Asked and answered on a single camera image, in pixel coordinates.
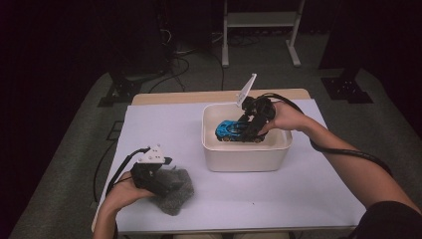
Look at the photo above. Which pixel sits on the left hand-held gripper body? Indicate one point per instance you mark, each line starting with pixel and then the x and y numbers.
pixel 149 176

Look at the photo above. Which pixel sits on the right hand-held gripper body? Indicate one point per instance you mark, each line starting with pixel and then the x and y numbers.
pixel 262 108

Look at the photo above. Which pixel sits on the grey fluffy cloth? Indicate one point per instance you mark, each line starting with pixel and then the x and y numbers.
pixel 175 204

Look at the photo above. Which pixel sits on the blue toy car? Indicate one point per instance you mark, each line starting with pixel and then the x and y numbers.
pixel 229 129

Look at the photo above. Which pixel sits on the white plastic bin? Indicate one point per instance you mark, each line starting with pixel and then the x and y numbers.
pixel 245 159

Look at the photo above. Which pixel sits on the person's right hand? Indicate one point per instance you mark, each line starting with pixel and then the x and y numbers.
pixel 290 118

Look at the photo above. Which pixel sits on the person's left hand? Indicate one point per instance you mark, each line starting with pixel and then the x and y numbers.
pixel 124 194

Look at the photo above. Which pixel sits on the wooden table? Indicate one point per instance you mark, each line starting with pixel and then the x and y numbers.
pixel 166 98

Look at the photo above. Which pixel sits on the black stand base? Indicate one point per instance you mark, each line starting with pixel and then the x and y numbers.
pixel 346 89
pixel 121 93

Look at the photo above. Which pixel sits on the white metal stand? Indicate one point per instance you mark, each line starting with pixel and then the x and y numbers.
pixel 262 19

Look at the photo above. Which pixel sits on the person's black shirt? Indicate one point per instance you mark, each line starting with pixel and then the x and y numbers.
pixel 391 222

